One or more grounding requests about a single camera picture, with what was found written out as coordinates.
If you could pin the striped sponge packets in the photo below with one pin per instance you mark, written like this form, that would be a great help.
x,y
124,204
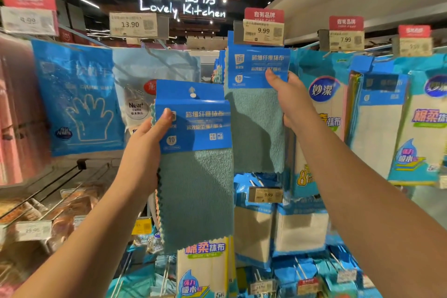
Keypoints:
x,y
314,277

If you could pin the white cloth packets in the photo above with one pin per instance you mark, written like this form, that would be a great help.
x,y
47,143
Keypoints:
x,y
321,92

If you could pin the hanging brownish packets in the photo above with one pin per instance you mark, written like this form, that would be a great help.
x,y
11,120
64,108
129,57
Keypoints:
x,y
49,207

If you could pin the bright yellow price tag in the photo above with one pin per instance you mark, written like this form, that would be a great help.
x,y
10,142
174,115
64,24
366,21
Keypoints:
x,y
142,226

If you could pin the yellowish price tag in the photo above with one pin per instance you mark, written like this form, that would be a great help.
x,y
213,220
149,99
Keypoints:
x,y
266,195
443,181

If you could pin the person's left hand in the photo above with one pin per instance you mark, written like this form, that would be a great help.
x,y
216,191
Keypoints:
x,y
143,158

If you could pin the person's right forearm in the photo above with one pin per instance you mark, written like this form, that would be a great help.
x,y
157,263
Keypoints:
x,y
377,224

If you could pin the hanging pink packets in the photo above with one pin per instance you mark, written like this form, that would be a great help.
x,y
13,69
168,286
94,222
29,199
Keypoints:
x,y
21,113

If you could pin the blue-label white cloth packet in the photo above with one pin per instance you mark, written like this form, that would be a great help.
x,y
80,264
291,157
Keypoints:
x,y
377,126

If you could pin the red white price tag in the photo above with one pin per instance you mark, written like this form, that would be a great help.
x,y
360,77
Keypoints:
x,y
414,43
346,34
262,29
29,15

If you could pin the teal microfiber pack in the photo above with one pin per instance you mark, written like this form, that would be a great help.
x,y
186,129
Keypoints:
x,y
258,126
195,196

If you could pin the pale white price tag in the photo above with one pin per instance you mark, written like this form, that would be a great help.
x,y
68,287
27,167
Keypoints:
x,y
33,231

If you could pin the person's right hand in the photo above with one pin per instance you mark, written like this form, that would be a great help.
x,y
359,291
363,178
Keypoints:
x,y
293,102

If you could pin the hanging grey packets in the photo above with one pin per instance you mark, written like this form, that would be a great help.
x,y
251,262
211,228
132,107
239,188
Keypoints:
x,y
136,78

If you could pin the blue antibacterial cloth packets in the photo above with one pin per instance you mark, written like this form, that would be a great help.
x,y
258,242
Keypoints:
x,y
253,231

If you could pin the teal cloth packets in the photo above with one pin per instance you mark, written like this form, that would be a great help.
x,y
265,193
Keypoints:
x,y
136,277

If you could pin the hanging blue glove packets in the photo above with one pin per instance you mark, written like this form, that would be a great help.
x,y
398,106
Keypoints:
x,y
77,99

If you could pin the pale grey price tag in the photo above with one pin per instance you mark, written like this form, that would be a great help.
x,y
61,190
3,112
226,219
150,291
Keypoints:
x,y
133,25

